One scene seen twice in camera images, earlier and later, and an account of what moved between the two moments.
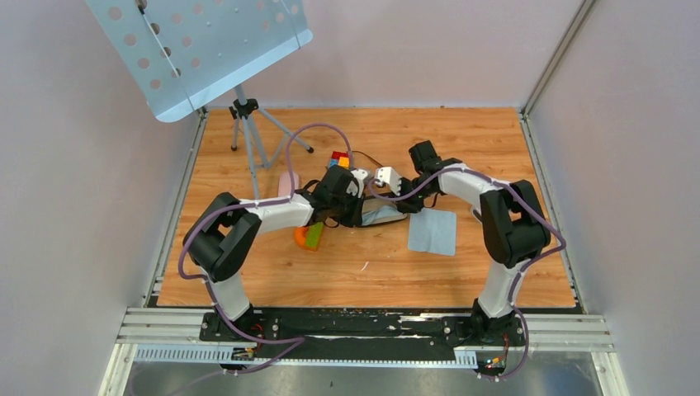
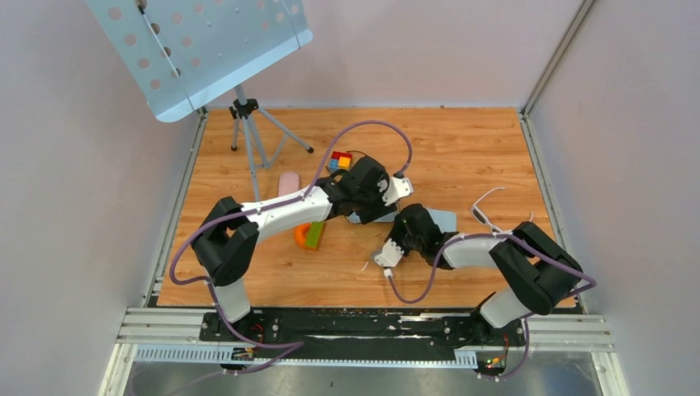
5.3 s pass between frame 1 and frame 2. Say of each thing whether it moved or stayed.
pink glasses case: stayed
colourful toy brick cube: stayed
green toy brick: stayed
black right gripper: moved
